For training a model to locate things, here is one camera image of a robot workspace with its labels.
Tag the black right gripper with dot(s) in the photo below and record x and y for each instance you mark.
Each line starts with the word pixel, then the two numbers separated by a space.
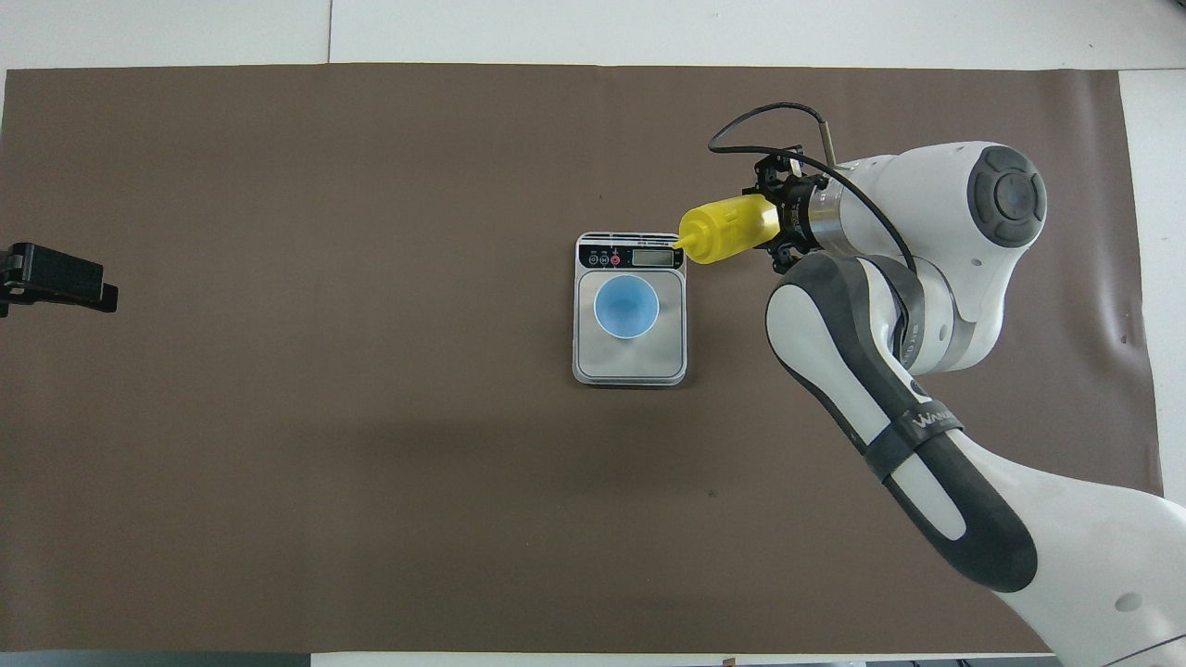
pixel 804 213

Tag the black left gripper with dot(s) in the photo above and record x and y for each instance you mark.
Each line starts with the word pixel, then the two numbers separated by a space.
pixel 6 278

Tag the yellow squeeze bottle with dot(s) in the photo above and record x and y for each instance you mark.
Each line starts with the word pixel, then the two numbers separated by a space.
pixel 727 227

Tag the light blue cup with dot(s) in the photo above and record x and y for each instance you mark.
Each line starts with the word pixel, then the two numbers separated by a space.
pixel 626 308

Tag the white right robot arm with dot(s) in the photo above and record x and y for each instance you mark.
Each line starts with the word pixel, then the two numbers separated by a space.
pixel 936 195

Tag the silver digital kitchen scale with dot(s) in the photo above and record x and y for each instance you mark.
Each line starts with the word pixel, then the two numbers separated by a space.
pixel 649 357

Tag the brown table mat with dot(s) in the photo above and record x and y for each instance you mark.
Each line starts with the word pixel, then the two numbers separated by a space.
pixel 371 463

